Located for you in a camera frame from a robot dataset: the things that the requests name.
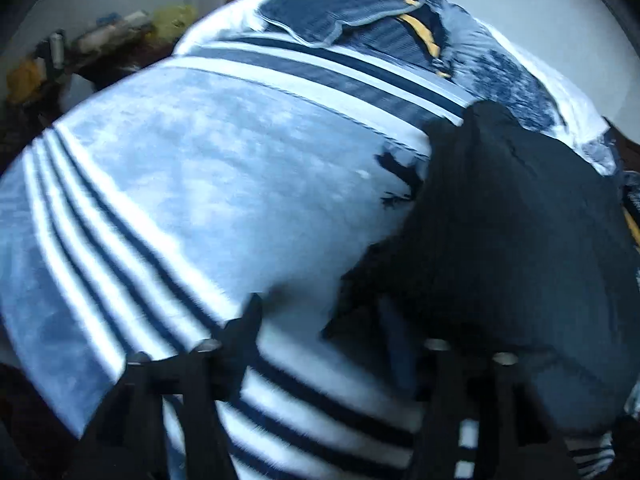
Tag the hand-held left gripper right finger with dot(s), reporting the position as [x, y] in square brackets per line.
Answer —
[400, 345]

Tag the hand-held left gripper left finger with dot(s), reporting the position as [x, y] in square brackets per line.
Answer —
[245, 335]

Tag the black puffer jacket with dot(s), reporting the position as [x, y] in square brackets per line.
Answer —
[500, 235]

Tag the blue striped deer print blanket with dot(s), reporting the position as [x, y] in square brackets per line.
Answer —
[200, 160]

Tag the dark pillow with yellow band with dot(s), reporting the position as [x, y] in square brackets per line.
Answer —
[632, 225]

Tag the cluttered wooden table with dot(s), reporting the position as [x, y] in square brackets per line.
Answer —
[115, 62]

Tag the tree print quilt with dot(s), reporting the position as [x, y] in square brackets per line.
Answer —
[500, 60]

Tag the white bed sheet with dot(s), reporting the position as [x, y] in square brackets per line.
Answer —
[220, 25]

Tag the yellow plastic bag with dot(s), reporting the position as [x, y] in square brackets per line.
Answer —
[172, 19]

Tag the blue striped pillow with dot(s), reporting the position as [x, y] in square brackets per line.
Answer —
[340, 15]

